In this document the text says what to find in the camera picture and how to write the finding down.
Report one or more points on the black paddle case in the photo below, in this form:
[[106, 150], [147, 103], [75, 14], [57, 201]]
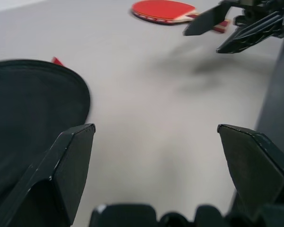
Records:
[[26, 99]]

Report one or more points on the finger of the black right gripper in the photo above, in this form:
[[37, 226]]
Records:
[[206, 21], [253, 33]]

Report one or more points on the red table tennis paddle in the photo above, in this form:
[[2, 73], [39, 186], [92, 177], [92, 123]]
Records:
[[161, 9]]

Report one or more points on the red fuzzy zipper pull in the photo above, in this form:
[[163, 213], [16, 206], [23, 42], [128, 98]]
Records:
[[58, 61]]

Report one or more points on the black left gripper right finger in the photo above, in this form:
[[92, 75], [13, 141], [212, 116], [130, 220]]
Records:
[[253, 165]]

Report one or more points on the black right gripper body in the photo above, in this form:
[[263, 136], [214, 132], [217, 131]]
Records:
[[262, 7]]

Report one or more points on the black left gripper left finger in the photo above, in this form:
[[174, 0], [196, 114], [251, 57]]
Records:
[[61, 170]]

